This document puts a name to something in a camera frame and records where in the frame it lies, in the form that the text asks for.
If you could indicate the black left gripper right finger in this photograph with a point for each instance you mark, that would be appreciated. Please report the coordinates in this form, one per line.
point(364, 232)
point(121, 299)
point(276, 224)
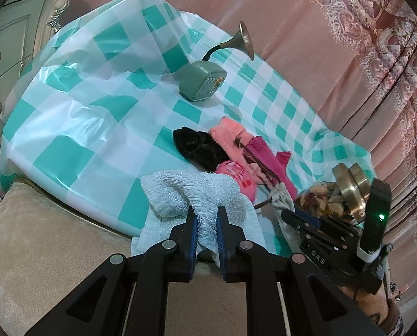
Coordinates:
point(286, 296)

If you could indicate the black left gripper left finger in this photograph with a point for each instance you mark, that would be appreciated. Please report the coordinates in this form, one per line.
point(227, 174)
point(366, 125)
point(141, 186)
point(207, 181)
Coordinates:
point(126, 295)

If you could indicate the white terry towel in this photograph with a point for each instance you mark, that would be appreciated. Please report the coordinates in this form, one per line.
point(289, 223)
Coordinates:
point(170, 195)

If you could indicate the pink fleece cloth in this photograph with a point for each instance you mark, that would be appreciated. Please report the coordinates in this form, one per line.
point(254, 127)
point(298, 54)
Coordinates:
point(232, 136)

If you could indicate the person's right hand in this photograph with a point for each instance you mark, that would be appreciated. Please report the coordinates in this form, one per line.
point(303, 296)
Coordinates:
point(375, 306)

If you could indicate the glass jar gold lid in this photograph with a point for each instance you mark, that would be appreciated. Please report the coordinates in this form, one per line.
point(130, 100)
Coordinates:
point(344, 196)

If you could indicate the beige sofa cushion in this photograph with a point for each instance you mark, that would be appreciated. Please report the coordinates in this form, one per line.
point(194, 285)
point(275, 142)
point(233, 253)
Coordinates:
point(45, 252)

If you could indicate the pink cherry sock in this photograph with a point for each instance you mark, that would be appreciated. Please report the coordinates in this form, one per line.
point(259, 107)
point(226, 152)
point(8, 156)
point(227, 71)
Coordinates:
point(242, 177)

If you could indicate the magenta knit glove right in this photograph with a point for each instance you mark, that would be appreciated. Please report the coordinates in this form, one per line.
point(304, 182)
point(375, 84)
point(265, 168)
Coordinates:
point(274, 166)

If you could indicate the black fuzzy scrunchie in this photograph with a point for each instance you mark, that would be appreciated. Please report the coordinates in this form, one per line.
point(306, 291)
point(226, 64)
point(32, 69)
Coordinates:
point(199, 148)

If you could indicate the teal white checkered tablecloth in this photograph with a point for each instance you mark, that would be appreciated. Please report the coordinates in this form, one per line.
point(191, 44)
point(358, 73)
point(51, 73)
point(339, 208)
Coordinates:
point(95, 111)

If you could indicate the green retro horn radio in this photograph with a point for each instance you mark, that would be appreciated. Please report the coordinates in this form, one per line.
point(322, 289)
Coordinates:
point(201, 79)

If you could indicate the white carved cabinet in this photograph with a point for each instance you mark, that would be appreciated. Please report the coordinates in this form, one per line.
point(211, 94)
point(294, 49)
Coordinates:
point(25, 27)

